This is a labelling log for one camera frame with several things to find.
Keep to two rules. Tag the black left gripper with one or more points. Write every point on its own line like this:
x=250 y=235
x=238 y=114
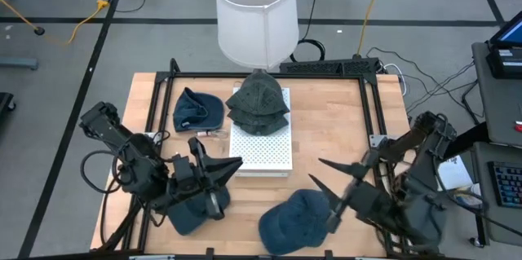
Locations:
x=189 y=182

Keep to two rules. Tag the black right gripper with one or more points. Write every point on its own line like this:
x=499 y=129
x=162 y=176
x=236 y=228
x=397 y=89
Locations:
x=363 y=199

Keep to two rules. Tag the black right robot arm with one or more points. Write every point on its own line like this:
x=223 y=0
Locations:
x=428 y=195

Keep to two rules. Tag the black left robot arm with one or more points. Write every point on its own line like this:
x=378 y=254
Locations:
x=134 y=166

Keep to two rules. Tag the paper hang tag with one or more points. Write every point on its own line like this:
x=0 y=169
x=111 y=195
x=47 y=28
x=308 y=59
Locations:
x=202 y=133

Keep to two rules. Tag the white perforated metal shelf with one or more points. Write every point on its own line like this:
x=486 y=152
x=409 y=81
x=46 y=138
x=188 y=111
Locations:
x=261 y=154

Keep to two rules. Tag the black vented electronics box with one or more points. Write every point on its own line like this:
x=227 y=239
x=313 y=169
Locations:
x=326 y=66

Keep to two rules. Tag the white paper box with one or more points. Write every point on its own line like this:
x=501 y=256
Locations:
x=456 y=174

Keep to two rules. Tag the white yellow wipes container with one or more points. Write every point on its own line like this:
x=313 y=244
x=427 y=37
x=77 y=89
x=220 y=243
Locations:
x=469 y=199

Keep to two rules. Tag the table lamp white shade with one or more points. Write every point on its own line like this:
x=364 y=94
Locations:
x=257 y=19

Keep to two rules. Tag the grey keyboard desk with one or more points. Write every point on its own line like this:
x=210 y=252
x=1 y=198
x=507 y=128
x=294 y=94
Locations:
x=485 y=227

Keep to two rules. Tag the black computer keyboard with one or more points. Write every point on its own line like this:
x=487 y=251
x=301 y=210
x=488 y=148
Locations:
x=507 y=184

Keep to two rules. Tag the grey monitor desk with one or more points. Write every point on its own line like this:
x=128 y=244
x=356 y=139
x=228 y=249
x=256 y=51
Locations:
x=501 y=105

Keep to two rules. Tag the black desktop device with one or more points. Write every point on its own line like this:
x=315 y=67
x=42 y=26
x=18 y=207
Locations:
x=499 y=68

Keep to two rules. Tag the black wheeled base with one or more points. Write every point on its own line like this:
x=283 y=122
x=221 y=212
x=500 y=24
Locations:
x=6 y=103

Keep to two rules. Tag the grey table foot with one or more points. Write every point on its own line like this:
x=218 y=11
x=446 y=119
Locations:
x=18 y=64

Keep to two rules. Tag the black computer monitor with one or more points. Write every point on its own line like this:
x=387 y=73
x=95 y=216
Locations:
x=511 y=32

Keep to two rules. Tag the silver mounting bracket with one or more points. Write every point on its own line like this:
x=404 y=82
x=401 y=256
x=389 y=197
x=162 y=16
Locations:
x=377 y=141

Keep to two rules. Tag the black aluminium frame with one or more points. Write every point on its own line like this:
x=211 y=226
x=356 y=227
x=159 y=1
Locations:
x=326 y=75

